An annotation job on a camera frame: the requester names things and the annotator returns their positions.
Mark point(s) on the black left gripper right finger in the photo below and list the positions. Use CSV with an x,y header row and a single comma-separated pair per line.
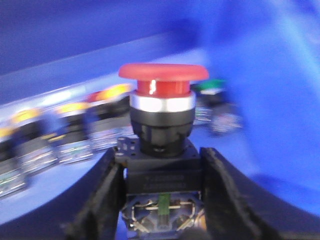
x,y
227,215

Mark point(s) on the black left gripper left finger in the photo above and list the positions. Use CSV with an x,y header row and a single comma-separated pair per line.
x,y
98,218

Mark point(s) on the red mushroom push button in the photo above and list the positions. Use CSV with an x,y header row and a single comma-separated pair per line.
x,y
164,170

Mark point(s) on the yellow push button left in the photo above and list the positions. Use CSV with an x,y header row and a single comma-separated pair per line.
x,y
33,149

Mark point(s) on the yellow push button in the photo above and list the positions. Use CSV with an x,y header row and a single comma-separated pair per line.
x,y
33,149
73,143

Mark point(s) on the green push button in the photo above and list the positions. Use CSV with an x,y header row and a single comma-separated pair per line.
x,y
213,109
12,177

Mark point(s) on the yellow push button middle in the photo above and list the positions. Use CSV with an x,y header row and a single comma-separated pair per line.
x,y
73,143

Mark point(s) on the red push button right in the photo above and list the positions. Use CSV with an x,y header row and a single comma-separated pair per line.
x,y
109,111

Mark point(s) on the green push button far right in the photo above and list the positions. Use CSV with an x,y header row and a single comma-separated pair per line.
x,y
213,109

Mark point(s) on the blue plastic source bin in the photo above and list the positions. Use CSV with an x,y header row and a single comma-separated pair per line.
x,y
54,52

